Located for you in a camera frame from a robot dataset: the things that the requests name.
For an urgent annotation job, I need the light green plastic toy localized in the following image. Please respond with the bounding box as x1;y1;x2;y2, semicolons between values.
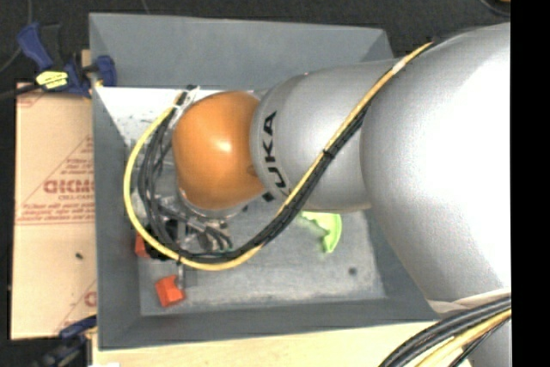
295;211;344;254

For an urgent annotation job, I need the grey metal bin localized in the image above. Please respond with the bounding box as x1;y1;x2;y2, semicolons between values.
88;12;440;350

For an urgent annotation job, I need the brown cardboard board red print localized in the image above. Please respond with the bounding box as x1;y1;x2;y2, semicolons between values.
9;83;98;341

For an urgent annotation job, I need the orange block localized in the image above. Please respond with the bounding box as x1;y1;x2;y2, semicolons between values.
134;233;150;260
154;274;186;309

